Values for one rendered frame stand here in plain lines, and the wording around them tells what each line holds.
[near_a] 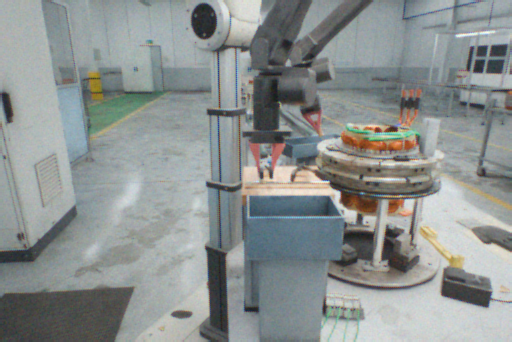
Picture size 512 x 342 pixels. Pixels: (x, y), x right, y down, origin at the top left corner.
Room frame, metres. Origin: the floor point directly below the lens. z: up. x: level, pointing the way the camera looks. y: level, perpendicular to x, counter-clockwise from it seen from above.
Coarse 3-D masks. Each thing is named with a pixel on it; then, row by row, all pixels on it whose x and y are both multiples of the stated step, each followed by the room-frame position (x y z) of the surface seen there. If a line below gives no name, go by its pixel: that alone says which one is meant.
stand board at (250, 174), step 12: (252, 168) 0.83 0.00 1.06; (276, 168) 0.82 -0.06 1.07; (288, 168) 0.82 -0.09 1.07; (252, 180) 0.73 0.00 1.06; (264, 180) 0.73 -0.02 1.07; (276, 180) 0.73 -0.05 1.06; (288, 180) 0.73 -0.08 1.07; (300, 180) 0.73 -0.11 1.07; (312, 180) 0.73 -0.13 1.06; (252, 192) 0.66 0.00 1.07; (264, 192) 0.66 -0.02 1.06; (276, 192) 0.66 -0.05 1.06; (288, 192) 0.66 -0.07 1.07; (300, 192) 0.66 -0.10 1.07; (312, 192) 0.66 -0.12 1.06; (324, 192) 0.66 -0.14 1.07
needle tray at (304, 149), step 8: (312, 136) 1.23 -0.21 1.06; (320, 136) 1.24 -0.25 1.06; (328, 136) 1.26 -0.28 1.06; (336, 136) 1.26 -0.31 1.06; (288, 144) 1.10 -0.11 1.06; (296, 144) 1.20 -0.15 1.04; (304, 144) 1.22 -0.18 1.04; (312, 144) 1.11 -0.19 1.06; (288, 152) 1.10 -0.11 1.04; (296, 152) 1.08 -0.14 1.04; (304, 152) 1.09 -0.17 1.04; (312, 152) 1.11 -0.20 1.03; (296, 160) 1.19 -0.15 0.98; (304, 160) 1.14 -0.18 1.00; (312, 160) 1.12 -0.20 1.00
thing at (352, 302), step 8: (328, 296) 0.65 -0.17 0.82; (336, 296) 0.64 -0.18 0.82; (344, 296) 0.64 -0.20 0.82; (352, 296) 0.65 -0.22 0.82; (328, 304) 0.63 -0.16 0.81; (336, 304) 0.63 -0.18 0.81; (344, 304) 0.63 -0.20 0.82; (352, 304) 0.62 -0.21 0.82; (360, 304) 0.63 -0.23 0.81; (336, 312) 0.63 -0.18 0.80; (344, 312) 0.62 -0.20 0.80; (352, 312) 0.63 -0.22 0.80; (360, 312) 0.62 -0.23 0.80
